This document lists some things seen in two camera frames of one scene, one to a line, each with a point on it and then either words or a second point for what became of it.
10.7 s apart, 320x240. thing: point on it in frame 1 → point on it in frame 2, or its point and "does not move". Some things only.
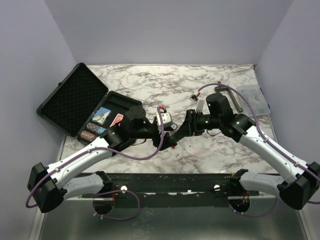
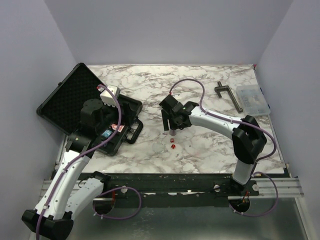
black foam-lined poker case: (81, 105) does not move
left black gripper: (167, 142) → (129, 114)
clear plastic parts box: (257, 98) does not move
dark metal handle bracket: (219, 89) does not move
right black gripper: (188, 128) → (172, 126)
